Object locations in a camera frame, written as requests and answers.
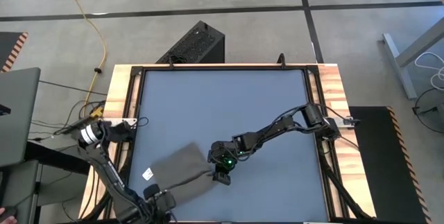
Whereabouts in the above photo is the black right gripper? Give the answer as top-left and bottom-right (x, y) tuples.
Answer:
(207, 140), (244, 186)

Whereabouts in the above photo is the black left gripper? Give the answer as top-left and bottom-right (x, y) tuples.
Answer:
(138, 183), (177, 224)

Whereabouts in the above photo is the grey woven towel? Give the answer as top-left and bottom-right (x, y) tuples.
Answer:
(142, 142), (219, 207)

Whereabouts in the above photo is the blue grey table mat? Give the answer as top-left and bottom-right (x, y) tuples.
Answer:
(123, 69), (330, 223)

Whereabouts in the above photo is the black computer tower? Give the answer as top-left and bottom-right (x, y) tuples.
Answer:
(155, 20), (225, 64)

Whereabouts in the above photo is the grey side desk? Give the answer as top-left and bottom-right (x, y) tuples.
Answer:
(0, 160), (89, 224)

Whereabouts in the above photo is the black computer mouse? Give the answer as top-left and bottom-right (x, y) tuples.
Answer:
(2, 205), (19, 218)

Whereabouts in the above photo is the person's hand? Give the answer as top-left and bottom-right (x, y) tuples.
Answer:
(0, 207), (17, 224)

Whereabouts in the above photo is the black mat orange striped edge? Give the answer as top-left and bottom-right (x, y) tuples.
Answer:
(0, 31), (28, 73)
(348, 105), (433, 224)

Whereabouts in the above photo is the grey laptop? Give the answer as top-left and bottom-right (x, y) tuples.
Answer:
(0, 67), (42, 168)

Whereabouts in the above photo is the light wooden desk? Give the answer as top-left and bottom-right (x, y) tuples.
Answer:
(382, 0), (444, 100)

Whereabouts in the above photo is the black aluminium table frame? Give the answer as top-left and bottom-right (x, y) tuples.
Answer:
(81, 53), (374, 224)

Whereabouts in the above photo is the yellow floor cable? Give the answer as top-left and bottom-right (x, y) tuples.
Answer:
(55, 0), (107, 118)

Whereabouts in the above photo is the black floor cable loop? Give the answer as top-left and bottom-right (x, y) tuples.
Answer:
(411, 88), (444, 135)

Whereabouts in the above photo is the white floor cable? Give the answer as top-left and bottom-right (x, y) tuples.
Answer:
(414, 51), (444, 92)

